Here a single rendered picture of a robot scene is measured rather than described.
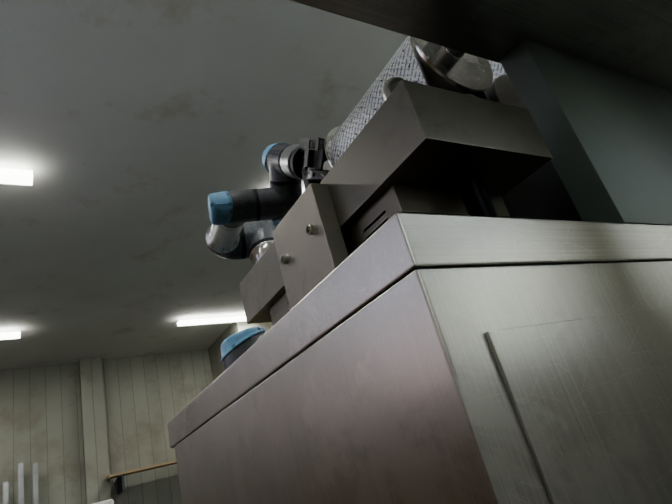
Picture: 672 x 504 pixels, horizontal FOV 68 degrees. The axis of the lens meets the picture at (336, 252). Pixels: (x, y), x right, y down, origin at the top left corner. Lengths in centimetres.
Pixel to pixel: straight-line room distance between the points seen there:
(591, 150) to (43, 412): 840
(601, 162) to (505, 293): 26
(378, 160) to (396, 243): 14
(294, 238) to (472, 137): 20
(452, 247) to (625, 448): 16
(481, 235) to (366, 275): 8
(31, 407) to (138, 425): 150
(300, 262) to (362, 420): 20
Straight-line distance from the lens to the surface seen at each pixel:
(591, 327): 40
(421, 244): 32
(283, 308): 61
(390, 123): 43
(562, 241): 43
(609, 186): 56
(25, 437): 858
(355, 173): 46
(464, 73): 75
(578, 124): 59
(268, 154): 118
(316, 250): 48
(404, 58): 76
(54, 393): 872
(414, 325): 31
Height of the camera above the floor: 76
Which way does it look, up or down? 23 degrees up
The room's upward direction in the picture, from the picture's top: 16 degrees counter-clockwise
